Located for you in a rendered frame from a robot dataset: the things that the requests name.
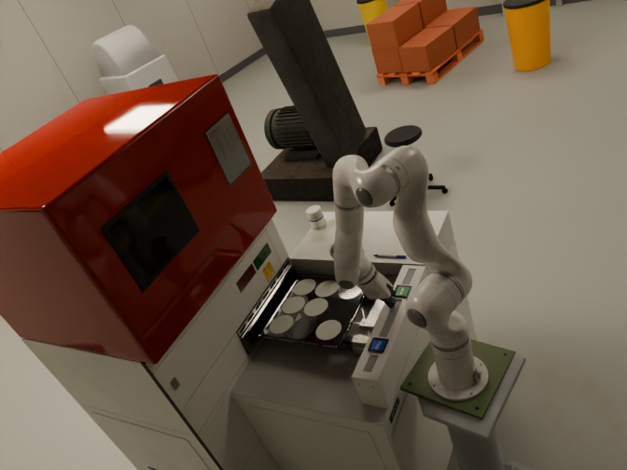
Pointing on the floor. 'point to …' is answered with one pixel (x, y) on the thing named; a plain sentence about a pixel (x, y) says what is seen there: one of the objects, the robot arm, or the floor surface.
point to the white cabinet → (356, 429)
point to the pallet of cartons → (422, 39)
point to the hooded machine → (130, 62)
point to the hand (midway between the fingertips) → (390, 301)
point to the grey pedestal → (472, 434)
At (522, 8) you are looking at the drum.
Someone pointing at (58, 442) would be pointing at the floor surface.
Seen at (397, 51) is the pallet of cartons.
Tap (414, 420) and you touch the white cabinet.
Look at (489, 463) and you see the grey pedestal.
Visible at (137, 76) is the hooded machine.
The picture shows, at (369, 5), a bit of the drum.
